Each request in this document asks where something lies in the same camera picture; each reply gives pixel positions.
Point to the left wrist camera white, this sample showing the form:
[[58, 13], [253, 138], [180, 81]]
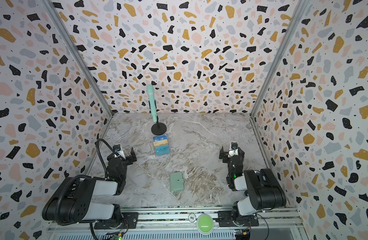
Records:
[[122, 156]]

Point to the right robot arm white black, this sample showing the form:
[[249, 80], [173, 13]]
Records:
[[261, 189]]

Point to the black round microphone stand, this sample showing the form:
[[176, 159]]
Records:
[[157, 128]]

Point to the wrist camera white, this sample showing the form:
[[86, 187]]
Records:
[[122, 156], [233, 145]]

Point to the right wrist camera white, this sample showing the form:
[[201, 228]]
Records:
[[233, 145]]

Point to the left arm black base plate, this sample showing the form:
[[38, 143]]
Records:
[[127, 220]]

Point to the teal VIP card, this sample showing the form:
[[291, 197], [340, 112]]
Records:
[[162, 150]]

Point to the green round push button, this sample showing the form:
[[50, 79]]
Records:
[[205, 224]]

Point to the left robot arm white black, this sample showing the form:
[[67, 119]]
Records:
[[73, 202]]

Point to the yellow VIP card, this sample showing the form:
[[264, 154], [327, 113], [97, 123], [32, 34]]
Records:
[[158, 143]]

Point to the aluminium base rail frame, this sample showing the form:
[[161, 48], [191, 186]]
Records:
[[179, 223]]

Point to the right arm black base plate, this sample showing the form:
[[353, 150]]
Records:
[[233, 219]]

